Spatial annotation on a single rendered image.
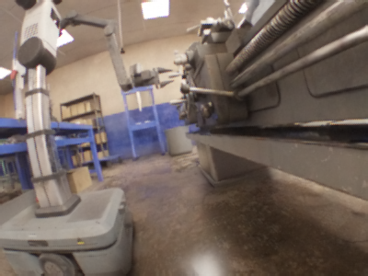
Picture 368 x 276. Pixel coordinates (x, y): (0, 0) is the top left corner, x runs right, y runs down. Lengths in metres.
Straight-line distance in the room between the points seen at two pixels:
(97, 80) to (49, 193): 4.85
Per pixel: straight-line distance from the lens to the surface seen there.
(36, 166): 0.88
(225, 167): 1.44
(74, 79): 5.91
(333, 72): 0.43
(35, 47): 0.95
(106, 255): 0.66
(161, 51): 5.37
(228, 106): 0.71
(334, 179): 0.26
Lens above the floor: 0.51
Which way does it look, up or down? 3 degrees down
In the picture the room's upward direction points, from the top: 11 degrees counter-clockwise
